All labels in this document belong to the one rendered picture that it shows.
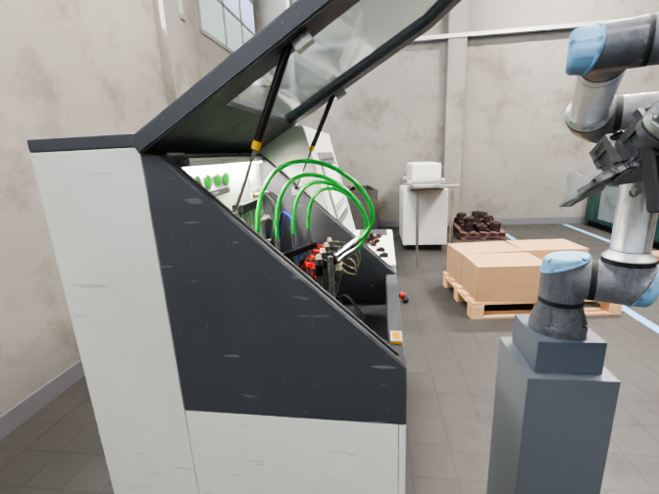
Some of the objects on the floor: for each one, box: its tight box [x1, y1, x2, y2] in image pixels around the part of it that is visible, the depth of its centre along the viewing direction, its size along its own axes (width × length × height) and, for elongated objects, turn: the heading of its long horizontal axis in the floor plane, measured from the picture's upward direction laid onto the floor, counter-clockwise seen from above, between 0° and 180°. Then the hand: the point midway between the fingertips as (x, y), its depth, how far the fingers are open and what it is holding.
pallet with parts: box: [453, 211, 507, 240], centre depth 616 cm, size 72×110×38 cm, turn 3°
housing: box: [26, 133, 252, 494], centre depth 165 cm, size 140×28×150 cm, turn 1°
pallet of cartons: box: [443, 239, 623, 320], centre depth 342 cm, size 130×89×47 cm
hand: (595, 204), depth 75 cm, fingers open, 14 cm apart
